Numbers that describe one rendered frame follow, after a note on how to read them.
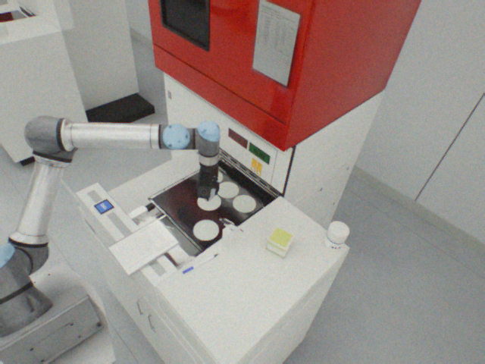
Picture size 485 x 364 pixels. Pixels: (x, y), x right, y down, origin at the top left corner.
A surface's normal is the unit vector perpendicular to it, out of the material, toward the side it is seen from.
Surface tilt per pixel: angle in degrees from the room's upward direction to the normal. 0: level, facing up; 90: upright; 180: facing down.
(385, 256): 0
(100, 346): 0
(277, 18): 90
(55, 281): 0
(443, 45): 90
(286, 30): 90
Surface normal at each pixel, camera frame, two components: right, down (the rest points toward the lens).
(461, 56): -0.72, 0.45
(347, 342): 0.07, -0.71
